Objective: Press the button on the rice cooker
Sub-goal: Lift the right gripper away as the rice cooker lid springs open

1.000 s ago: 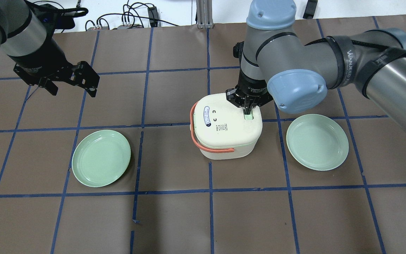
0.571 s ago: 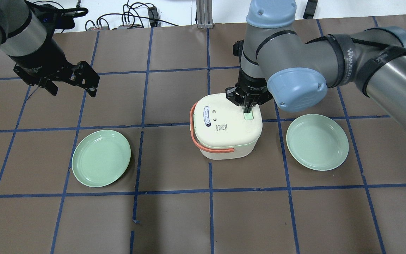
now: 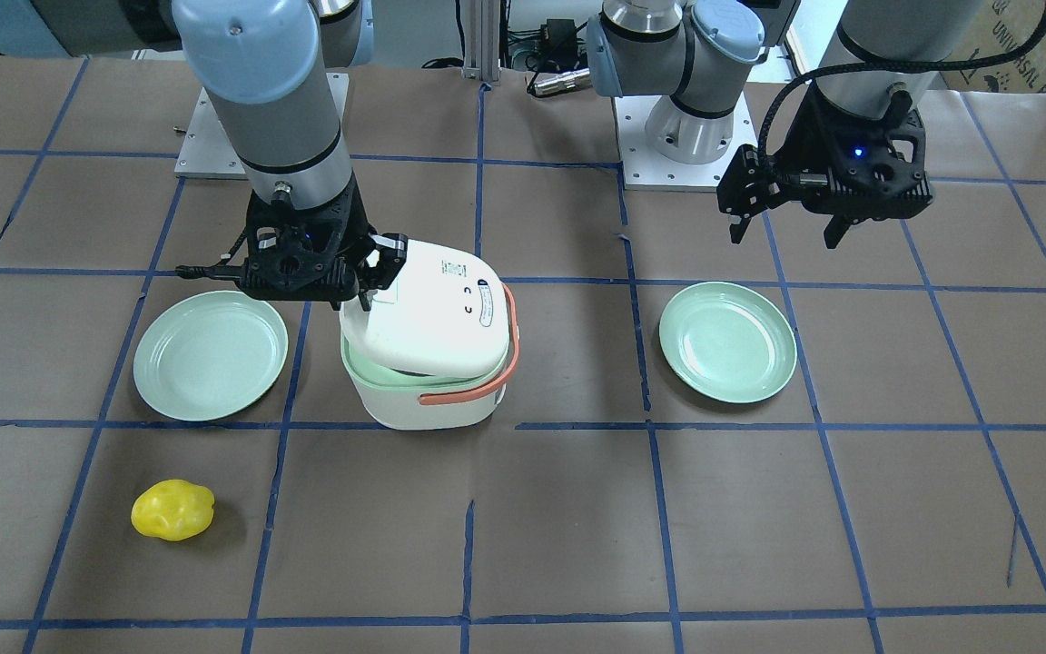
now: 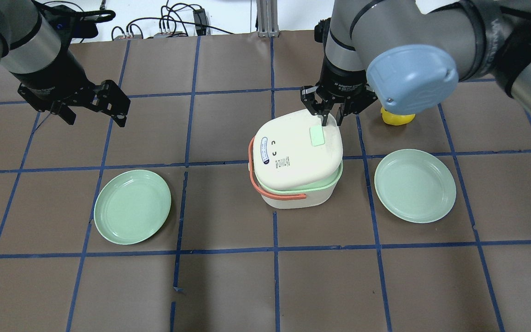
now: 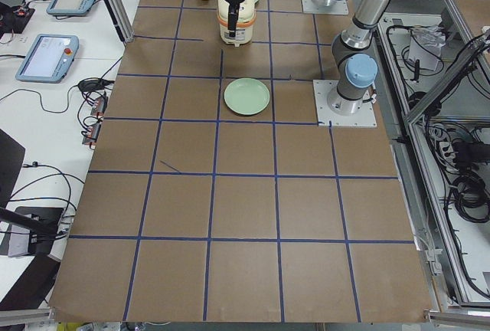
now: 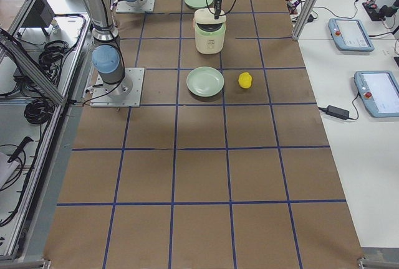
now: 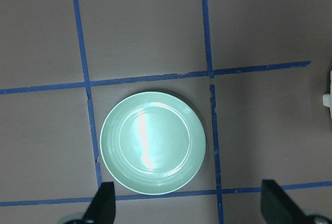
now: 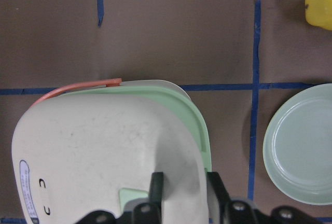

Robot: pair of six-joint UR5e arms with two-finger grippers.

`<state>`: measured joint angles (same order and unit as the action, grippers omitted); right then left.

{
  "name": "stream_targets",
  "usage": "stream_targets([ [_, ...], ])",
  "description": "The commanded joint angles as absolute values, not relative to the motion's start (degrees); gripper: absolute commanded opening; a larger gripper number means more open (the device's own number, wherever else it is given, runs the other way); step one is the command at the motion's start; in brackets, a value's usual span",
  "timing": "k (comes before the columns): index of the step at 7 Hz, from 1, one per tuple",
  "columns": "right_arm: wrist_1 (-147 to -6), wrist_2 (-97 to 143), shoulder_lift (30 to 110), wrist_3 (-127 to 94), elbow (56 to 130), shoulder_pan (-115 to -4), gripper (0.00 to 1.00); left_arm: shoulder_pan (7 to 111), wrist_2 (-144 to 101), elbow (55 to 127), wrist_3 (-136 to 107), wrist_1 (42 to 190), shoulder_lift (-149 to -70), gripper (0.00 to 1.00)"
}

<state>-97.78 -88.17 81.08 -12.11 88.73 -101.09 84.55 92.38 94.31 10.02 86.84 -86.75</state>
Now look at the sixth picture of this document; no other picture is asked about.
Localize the yellow toy lemon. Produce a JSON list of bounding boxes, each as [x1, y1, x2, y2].
[[238, 72, 252, 89]]

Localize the brown paper table mat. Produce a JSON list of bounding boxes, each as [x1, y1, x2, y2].
[[44, 0, 362, 268]]

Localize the lower blue teach pendant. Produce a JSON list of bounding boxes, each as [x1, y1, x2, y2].
[[354, 70, 398, 118]]

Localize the upper blue teach pendant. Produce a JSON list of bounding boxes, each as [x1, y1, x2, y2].
[[328, 18, 374, 52]]

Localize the coiled black cables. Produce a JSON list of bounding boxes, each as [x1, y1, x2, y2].
[[24, 98, 56, 126]]

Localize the cream green rice cooker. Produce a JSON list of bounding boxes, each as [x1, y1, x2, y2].
[[193, 8, 226, 54]]

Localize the green plate near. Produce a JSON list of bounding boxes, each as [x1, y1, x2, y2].
[[186, 67, 224, 97]]

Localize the black power adapter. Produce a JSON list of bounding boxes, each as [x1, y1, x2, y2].
[[325, 105, 350, 120]]

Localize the aluminium frame post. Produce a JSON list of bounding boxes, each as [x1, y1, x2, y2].
[[292, 0, 317, 40]]

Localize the blue teach pendant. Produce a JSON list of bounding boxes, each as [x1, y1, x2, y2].
[[354, 70, 398, 118], [328, 18, 374, 52]]

